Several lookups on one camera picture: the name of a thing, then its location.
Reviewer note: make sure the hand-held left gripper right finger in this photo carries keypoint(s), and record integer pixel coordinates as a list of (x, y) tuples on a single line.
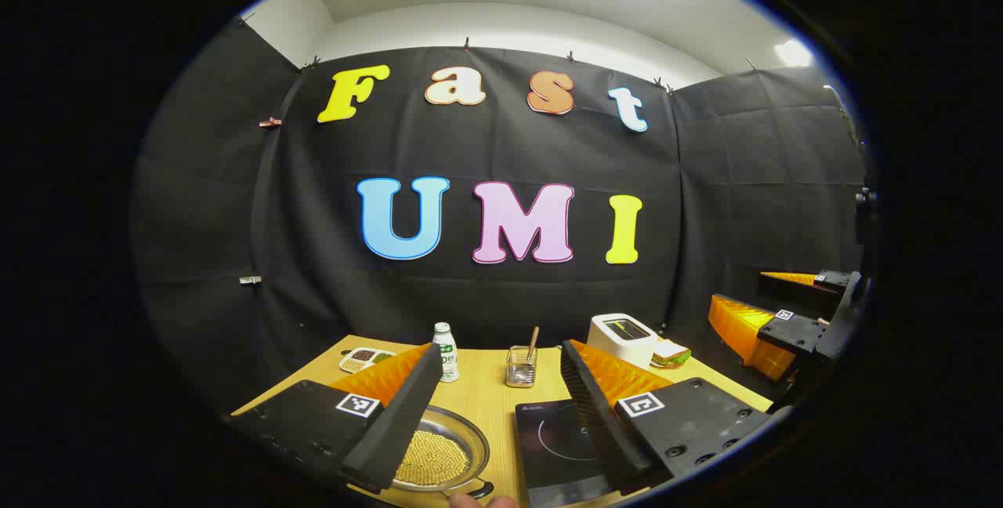
[(595, 422)]

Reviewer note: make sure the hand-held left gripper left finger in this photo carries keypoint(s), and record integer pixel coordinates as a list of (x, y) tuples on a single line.
[(400, 422)]

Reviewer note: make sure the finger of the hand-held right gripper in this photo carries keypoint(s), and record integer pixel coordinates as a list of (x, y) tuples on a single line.
[(791, 332), (831, 281)]

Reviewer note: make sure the black induction cooktop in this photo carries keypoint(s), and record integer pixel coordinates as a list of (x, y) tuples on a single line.
[(548, 453)]

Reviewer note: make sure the stainless steel pot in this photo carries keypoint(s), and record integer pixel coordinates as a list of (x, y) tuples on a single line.
[(464, 422)]

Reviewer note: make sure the pile of yellow soybeans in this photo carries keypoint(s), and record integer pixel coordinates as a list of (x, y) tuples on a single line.
[(431, 457)]

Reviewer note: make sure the white divided dish of beans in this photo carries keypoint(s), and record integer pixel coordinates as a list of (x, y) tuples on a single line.
[(362, 357)]

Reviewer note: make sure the white toaster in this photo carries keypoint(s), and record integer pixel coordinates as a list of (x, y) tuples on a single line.
[(619, 347)]

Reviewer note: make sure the white drink bottle green label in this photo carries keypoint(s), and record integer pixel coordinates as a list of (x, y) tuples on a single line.
[(447, 359)]

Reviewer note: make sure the sandwich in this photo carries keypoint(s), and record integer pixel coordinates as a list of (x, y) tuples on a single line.
[(670, 353)]

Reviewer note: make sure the wooden utensil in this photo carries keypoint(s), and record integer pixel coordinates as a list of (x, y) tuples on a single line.
[(533, 339)]

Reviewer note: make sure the small ceiling light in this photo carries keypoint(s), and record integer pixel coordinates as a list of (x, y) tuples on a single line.
[(793, 52)]

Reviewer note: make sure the black backdrop cloth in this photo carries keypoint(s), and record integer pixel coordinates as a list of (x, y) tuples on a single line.
[(509, 147)]

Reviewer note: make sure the pink clip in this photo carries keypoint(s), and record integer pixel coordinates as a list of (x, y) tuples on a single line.
[(270, 122)]

